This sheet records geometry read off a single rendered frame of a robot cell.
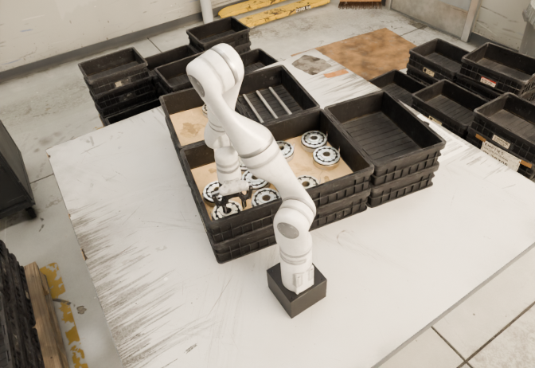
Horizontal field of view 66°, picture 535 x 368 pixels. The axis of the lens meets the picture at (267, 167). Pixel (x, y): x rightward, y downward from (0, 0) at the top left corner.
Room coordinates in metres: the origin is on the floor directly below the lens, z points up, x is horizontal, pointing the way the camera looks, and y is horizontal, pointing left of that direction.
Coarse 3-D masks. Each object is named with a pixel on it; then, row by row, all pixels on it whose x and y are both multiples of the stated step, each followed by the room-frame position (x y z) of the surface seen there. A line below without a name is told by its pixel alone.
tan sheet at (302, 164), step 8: (296, 144) 1.27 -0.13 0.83; (328, 144) 1.26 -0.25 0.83; (296, 152) 1.23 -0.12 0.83; (304, 152) 1.22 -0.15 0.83; (296, 160) 1.18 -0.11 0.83; (304, 160) 1.18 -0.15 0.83; (312, 160) 1.17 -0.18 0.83; (296, 168) 1.13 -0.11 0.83; (304, 168) 1.13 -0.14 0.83; (312, 168) 1.13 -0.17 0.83; (336, 168) 1.12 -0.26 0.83; (344, 168) 1.11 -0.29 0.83; (296, 176) 1.09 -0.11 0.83; (320, 176) 1.08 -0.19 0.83; (328, 176) 1.08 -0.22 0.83; (336, 176) 1.07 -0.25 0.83
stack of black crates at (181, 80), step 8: (192, 56) 2.56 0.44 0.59; (168, 64) 2.48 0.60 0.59; (176, 64) 2.50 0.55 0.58; (184, 64) 2.53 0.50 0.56; (160, 72) 2.44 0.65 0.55; (168, 72) 2.47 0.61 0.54; (176, 72) 2.50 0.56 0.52; (184, 72) 2.52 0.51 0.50; (160, 80) 2.38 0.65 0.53; (168, 80) 2.45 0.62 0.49; (176, 80) 2.44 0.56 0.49; (184, 80) 2.43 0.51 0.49; (168, 88) 2.26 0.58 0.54; (176, 88) 2.19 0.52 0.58; (184, 88) 2.23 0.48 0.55
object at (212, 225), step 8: (200, 144) 1.20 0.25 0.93; (184, 160) 1.12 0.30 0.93; (192, 176) 1.03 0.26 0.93; (192, 184) 0.99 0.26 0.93; (200, 200) 0.92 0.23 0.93; (272, 200) 0.89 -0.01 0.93; (280, 200) 0.89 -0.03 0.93; (256, 208) 0.86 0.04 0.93; (264, 208) 0.87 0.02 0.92; (272, 208) 0.88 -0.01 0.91; (208, 216) 0.85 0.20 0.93; (232, 216) 0.84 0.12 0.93; (240, 216) 0.84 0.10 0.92; (248, 216) 0.85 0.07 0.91; (208, 224) 0.82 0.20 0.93; (216, 224) 0.81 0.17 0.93; (224, 224) 0.82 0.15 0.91
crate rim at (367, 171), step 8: (304, 112) 1.35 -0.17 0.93; (312, 112) 1.35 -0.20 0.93; (280, 120) 1.31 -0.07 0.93; (288, 120) 1.31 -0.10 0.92; (336, 128) 1.23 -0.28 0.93; (344, 136) 1.18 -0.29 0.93; (352, 144) 1.13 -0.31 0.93; (360, 152) 1.09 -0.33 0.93; (368, 160) 1.04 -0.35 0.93; (368, 168) 1.00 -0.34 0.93; (344, 176) 0.97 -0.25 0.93; (352, 176) 0.97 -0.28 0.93; (360, 176) 0.98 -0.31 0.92; (320, 184) 0.94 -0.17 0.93; (328, 184) 0.94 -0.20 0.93; (336, 184) 0.95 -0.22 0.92; (312, 192) 0.92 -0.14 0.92
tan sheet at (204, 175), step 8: (200, 168) 1.18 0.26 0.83; (208, 168) 1.18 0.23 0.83; (216, 168) 1.17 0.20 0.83; (200, 176) 1.13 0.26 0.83; (208, 176) 1.13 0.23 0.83; (216, 176) 1.13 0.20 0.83; (200, 184) 1.09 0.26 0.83; (200, 192) 1.05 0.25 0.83; (232, 200) 1.00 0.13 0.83; (240, 200) 0.99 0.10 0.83; (248, 200) 0.99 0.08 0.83; (208, 208) 0.97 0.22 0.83; (248, 208) 0.95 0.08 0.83
